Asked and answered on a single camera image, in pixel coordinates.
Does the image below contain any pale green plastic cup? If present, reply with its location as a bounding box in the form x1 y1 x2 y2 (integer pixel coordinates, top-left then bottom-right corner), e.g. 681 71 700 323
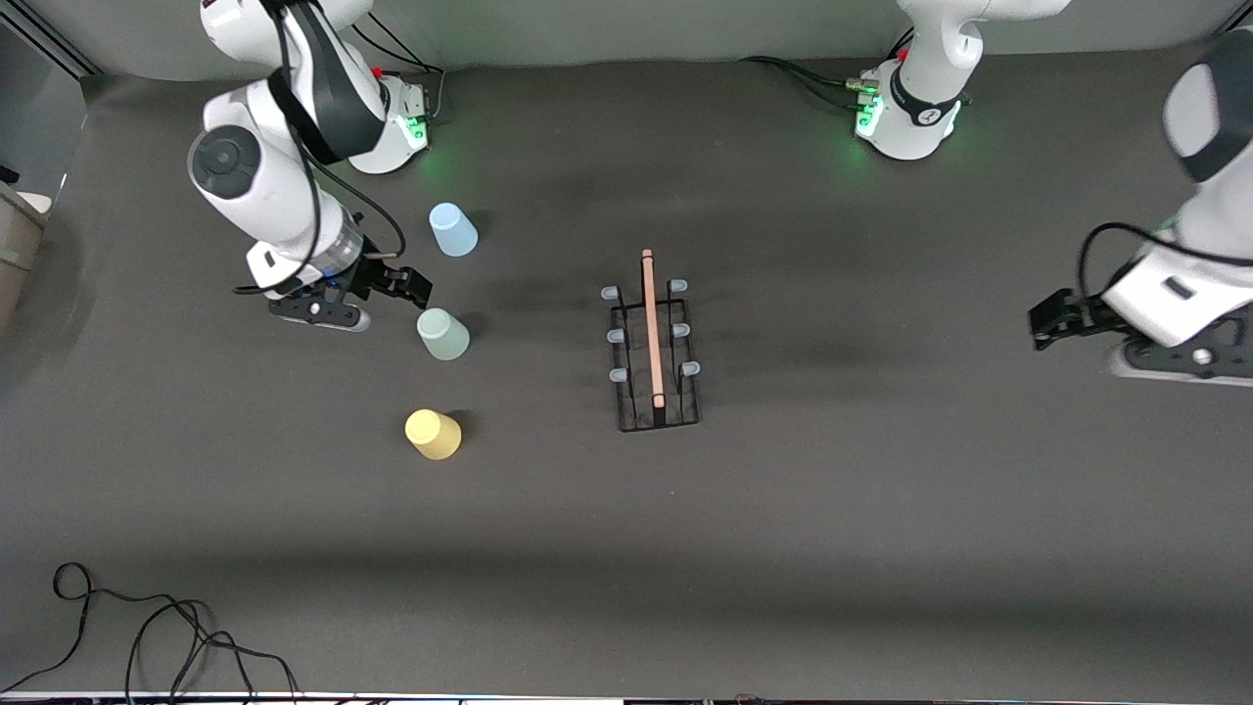
417 307 471 361

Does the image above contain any yellow plastic cup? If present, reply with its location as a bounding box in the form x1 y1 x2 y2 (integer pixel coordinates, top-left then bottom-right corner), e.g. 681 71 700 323
404 408 463 461

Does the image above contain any black wire cup holder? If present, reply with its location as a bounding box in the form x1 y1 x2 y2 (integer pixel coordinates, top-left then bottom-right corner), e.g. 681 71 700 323
600 248 703 434

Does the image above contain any light blue plastic cup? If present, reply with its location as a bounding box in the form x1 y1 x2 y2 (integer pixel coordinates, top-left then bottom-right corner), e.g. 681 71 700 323
429 203 480 258

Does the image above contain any thin black cable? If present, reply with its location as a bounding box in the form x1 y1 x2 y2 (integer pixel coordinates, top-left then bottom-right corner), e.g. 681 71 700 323
125 599 300 701
0 561 211 693

